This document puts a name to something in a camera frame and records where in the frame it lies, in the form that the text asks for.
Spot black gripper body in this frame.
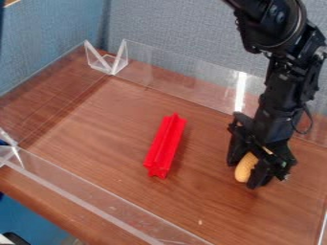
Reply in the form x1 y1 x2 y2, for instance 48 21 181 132
226 111 296 181

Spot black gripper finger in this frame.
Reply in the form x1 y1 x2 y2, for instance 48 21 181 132
246 156 276 189
226 135 248 167

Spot yellow toy corn cob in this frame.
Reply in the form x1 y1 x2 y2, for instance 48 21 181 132
233 152 257 183

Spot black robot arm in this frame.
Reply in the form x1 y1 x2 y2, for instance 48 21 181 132
222 0 327 189

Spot red star-shaped plastic block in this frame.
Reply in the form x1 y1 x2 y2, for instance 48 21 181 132
142 113 186 179

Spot black cable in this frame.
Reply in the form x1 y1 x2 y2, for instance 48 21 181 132
291 103 313 135

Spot clear acrylic back wall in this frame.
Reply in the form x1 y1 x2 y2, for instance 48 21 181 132
122 38 327 147

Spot clear acrylic wall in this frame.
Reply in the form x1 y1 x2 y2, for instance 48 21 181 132
122 38 327 147
5 149 212 245

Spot clear acrylic front wall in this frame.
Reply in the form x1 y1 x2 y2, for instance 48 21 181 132
5 149 212 245

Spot clear acrylic corner bracket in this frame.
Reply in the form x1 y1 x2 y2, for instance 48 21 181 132
84 40 129 76

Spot clear acrylic left bracket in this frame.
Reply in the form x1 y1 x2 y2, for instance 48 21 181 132
0 127 24 168

